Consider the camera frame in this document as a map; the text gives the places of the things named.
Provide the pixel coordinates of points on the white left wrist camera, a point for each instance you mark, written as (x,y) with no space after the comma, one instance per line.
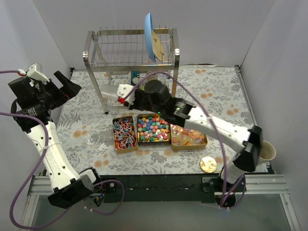
(34,72)

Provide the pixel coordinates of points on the beige paper cup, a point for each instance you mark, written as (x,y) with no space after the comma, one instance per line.
(267,153)

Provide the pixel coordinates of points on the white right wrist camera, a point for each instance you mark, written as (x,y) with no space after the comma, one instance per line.
(125,92)

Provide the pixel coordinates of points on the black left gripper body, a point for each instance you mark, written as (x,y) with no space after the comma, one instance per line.
(55,89)

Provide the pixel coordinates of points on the floral table mat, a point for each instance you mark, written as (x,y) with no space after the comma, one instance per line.
(217,88)

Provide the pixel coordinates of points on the gold jar lid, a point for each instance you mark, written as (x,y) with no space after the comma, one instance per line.
(208,164)

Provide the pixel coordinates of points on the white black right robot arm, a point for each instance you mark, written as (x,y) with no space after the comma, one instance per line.
(246,142)

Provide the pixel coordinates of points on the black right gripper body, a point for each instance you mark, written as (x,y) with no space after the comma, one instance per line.
(134,101)

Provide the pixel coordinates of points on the gold tin with lollipops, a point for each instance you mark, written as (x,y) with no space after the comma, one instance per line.
(124,134)

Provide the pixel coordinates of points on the gold tin with popsicle candies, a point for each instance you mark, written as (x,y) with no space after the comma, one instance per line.
(187,139)

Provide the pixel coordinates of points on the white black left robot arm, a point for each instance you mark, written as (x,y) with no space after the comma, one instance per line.
(37,96)

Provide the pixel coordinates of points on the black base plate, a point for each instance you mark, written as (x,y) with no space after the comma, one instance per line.
(204,188)

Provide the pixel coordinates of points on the clear plastic jar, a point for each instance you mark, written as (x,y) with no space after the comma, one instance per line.
(92,139)

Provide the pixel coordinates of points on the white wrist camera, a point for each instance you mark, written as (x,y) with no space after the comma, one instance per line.
(34,72)
(125,92)

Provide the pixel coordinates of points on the blue plate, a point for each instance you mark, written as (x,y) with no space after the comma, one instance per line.
(148,28)

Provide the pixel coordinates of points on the stainless steel dish rack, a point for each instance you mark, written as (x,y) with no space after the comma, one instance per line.
(117,52)

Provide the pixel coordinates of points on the beige patterned plate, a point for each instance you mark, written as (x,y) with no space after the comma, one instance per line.
(157,47)

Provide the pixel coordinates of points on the teal white cup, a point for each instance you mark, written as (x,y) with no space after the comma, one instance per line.
(134,77)

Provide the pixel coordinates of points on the patterned paper cup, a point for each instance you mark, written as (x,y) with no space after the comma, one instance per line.
(151,75)

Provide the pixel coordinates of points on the black tin with star candies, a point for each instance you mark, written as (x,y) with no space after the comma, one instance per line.
(153,129)

